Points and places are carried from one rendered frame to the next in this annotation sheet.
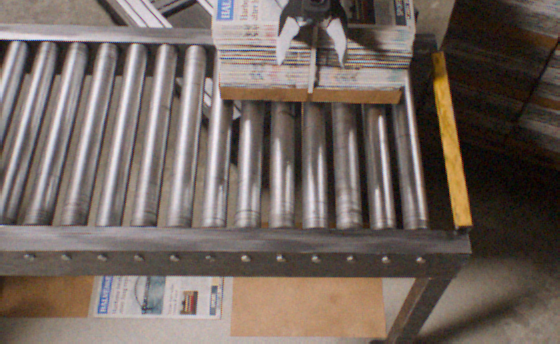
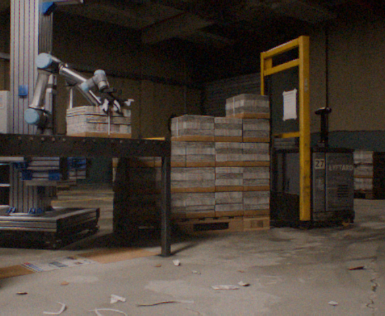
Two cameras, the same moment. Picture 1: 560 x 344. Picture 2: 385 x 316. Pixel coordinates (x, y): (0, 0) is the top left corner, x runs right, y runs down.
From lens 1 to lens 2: 278 cm
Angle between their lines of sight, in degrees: 65
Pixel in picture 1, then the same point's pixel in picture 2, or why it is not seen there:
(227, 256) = (116, 140)
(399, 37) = (127, 112)
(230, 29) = (89, 108)
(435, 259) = (164, 143)
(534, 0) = not seen: hidden behind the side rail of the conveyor
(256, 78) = (95, 129)
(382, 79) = (125, 130)
